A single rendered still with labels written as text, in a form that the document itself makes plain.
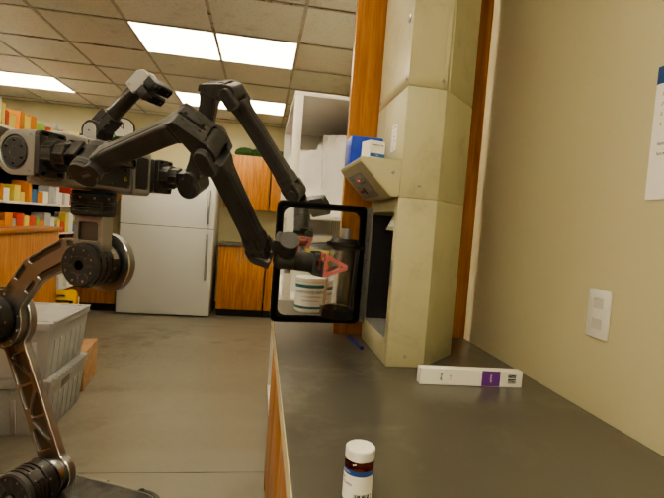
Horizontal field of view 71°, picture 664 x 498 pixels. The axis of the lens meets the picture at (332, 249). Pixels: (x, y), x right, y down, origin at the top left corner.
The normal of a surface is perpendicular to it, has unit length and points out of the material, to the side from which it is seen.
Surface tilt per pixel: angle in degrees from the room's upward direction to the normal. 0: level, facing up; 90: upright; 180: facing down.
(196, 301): 90
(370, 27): 90
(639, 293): 90
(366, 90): 90
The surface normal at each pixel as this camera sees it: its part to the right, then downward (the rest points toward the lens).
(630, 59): -0.99, -0.07
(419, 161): 0.15, 0.07
